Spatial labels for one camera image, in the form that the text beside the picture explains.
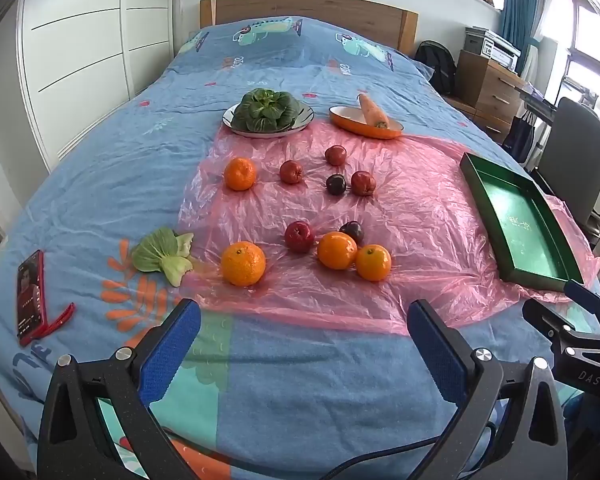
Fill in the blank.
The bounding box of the black backpack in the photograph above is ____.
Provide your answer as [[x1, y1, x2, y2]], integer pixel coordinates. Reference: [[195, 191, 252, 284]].
[[414, 40, 458, 96]]

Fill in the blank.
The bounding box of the orange oval dish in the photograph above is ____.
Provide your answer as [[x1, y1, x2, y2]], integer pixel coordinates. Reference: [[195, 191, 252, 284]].
[[328, 105, 405, 140]]

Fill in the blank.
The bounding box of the teal curtain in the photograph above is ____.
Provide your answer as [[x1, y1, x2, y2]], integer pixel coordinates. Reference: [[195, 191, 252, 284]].
[[500, 0, 548, 51]]

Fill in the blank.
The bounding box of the small orange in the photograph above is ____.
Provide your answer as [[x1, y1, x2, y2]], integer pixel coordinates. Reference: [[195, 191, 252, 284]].
[[223, 157, 257, 192]]

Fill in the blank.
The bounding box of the carrot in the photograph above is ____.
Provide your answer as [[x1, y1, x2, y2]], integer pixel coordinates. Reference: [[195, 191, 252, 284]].
[[357, 94, 390, 128]]

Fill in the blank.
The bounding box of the glass desk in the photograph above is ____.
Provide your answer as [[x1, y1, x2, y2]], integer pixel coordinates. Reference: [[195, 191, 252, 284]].
[[516, 80, 600, 141]]

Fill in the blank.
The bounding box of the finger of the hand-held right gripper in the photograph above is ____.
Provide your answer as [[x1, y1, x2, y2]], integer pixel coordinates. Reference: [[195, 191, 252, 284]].
[[522, 299, 600, 347], [565, 280, 600, 333]]

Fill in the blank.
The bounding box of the bok choy leaf piece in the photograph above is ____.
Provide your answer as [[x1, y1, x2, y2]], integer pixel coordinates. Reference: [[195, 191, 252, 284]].
[[131, 226, 196, 288]]

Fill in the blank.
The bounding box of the grey chair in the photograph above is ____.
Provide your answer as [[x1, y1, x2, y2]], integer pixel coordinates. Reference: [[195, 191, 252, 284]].
[[530, 97, 600, 248]]

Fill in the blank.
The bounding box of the green rectangular tray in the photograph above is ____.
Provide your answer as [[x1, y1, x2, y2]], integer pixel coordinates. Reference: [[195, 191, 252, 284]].
[[459, 152, 586, 293]]

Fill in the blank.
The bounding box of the round white plate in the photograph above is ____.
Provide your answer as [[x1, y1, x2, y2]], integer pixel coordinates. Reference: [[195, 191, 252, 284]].
[[222, 101, 315, 137]]

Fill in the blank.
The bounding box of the white printer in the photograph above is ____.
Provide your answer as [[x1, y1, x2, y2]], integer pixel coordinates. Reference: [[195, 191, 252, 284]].
[[464, 27, 522, 71]]

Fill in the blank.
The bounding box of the white wardrobe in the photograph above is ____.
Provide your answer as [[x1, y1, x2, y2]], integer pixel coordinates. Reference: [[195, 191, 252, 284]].
[[17, 0, 176, 171]]

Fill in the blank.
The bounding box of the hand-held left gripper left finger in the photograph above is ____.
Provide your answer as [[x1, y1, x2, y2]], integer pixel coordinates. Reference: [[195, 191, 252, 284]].
[[37, 299, 203, 480]]

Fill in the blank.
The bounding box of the wooden headboard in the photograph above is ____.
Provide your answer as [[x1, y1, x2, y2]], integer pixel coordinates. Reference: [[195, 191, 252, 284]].
[[200, 0, 419, 56]]

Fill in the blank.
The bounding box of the black cable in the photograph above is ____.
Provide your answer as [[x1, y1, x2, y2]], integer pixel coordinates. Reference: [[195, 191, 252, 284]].
[[320, 400, 501, 480]]

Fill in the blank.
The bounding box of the red smartphone with case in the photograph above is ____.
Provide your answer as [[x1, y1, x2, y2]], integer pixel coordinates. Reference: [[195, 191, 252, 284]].
[[15, 249, 77, 347]]

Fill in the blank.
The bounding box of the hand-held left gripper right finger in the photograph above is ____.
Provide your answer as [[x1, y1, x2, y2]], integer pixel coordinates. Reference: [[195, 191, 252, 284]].
[[407, 300, 568, 480]]

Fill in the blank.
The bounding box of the printed blue blanket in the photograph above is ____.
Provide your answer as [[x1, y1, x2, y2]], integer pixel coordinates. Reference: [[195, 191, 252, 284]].
[[0, 15, 600, 480]]

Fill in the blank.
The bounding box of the wooden drawer cabinet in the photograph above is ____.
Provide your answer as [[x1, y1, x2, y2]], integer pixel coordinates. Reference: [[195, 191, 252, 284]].
[[455, 50, 528, 143]]

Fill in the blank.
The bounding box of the window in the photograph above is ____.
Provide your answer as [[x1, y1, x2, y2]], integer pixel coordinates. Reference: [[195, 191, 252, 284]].
[[540, 0, 600, 111]]

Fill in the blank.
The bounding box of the green bok choy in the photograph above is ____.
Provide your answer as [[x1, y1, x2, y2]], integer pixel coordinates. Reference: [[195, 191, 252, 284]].
[[230, 88, 303, 133]]

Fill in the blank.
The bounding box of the large orange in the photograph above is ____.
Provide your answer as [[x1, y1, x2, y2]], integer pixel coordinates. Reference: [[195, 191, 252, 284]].
[[221, 241, 267, 287]]

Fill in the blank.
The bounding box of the dark shopping bag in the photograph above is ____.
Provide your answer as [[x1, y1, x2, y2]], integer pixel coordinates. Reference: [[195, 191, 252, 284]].
[[502, 112, 538, 163]]

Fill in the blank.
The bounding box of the pink plastic sheet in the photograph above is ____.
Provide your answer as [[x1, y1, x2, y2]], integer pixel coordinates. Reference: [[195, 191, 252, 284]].
[[179, 122, 600, 336]]

